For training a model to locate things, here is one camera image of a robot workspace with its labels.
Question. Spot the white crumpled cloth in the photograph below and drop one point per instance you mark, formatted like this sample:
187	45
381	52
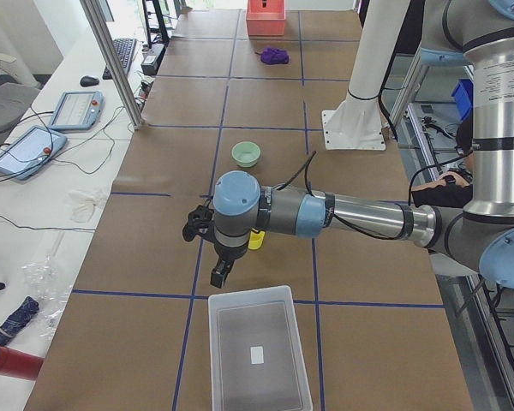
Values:
83	204

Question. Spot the clear plastic storage box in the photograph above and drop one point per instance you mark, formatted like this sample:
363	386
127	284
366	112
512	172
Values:
256	354

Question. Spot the aluminium frame post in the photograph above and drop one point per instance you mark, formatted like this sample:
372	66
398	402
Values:
96	20

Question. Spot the black keyboard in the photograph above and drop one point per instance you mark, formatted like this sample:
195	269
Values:
125	49

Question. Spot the black computer mouse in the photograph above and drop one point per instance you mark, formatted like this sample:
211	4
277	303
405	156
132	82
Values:
88	80

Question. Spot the blue parts bin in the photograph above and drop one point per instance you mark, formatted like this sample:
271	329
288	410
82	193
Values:
462	94

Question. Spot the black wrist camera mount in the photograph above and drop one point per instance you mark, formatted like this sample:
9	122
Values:
200	223

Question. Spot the teach pendant tablet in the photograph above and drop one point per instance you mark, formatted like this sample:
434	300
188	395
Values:
26	155
77	111

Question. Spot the black power adapter box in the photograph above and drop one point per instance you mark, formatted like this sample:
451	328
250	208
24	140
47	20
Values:
152	59

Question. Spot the person black sleeve forearm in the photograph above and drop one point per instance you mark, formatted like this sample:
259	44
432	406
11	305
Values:
450	190

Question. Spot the pink plastic bin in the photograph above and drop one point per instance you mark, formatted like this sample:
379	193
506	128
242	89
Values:
265	17

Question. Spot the purple cloth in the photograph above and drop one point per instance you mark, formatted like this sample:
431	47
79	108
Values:
273	56

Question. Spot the lower teach pendant tablet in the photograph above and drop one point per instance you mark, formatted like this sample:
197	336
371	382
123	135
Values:
26	155

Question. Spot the upper teach pendant tablet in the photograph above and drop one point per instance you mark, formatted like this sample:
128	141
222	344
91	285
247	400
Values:
77	111

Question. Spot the clear crumpled plastic wrap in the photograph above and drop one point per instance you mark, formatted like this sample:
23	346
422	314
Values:
50	285

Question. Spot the yellow plastic cup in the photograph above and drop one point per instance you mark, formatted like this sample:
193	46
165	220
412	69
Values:
256	239

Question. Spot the dark blue folded cloth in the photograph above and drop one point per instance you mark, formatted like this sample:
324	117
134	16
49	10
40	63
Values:
18	320

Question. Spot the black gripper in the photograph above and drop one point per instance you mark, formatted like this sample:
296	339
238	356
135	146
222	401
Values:
228	254

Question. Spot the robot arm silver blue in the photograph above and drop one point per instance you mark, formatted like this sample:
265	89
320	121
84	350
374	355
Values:
480	236

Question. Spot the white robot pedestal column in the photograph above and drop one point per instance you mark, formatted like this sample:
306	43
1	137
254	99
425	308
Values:
356	123

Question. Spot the red cylinder tube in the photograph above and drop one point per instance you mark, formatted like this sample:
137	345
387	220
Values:
17	364

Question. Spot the mint green bowl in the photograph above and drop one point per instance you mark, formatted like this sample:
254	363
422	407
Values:
246	154

